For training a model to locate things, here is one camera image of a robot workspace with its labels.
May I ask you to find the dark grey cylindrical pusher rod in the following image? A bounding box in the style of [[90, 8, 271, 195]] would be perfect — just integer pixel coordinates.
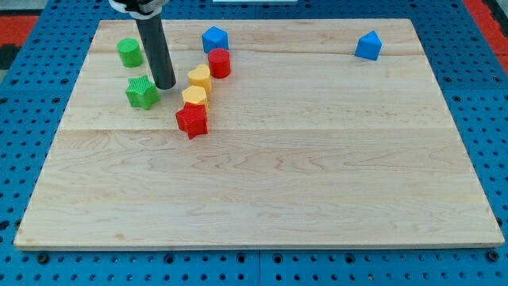
[[136, 14, 176, 90]]

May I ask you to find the white black rod mount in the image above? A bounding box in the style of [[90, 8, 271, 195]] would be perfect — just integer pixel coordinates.
[[109, 0, 164, 20]]

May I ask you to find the green star block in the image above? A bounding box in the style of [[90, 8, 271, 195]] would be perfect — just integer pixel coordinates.
[[125, 75, 160, 110]]

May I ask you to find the yellow heart block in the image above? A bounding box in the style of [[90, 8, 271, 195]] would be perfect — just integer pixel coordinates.
[[187, 64, 212, 94]]

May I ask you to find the yellow hexagon block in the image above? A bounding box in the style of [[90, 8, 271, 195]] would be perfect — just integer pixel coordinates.
[[182, 86, 209, 110]]

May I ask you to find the red star block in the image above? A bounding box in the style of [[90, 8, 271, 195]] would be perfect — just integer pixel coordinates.
[[175, 102, 208, 139]]

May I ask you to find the green cylinder block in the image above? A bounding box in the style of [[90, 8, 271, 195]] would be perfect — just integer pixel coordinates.
[[117, 38, 143, 68]]

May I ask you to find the blue cube block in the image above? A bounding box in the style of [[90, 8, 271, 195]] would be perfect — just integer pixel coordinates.
[[202, 26, 229, 53]]

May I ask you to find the red cylinder block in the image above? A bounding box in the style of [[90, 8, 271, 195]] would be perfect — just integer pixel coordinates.
[[208, 48, 231, 79]]

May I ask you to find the light wooden board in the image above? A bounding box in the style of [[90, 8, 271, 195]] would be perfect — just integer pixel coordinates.
[[14, 19, 504, 251]]

